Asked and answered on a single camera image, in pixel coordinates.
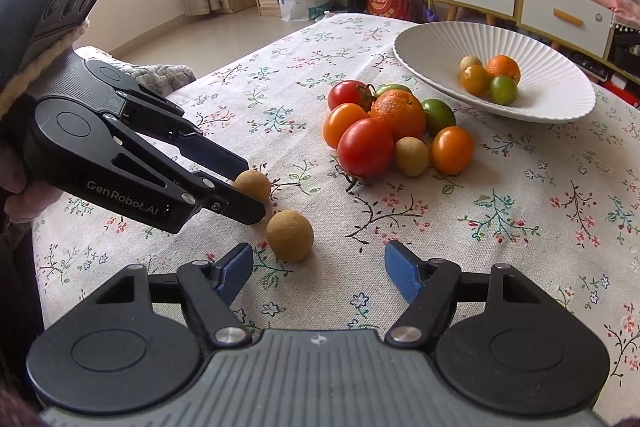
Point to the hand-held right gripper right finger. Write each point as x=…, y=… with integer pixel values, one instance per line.
x=405, y=274

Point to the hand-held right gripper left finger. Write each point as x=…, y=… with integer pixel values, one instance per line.
x=234, y=274

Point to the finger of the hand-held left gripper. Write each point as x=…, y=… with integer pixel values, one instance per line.
x=220, y=159
x=235, y=204

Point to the brown longan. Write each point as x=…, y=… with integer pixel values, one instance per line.
x=411, y=157
x=290, y=237
x=256, y=184
x=470, y=62

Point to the orange tomato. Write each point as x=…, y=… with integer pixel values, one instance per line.
x=342, y=122
x=475, y=80
x=452, y=150

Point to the large red tomato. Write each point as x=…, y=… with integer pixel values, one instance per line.
x=365, y=149

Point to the small red tomato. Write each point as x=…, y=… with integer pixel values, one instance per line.
x=346, y=94

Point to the green jujube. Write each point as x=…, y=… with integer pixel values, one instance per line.
x=503, y=91
x=440, y=117
x=395, y=89

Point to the large mandarin orange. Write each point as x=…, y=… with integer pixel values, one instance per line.
x=400, y=112

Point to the white ribbed bowl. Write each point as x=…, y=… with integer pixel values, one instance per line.
x=550, y=97

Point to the person's left hand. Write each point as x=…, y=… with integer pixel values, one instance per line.
x=12, y=177

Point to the grey knitted cushion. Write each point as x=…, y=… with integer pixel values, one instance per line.
x=155, y=74

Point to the floral tablecloth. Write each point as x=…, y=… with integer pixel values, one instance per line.
x=500, y=217

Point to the small mandarin orange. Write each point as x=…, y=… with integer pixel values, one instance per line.
x=504, y=67

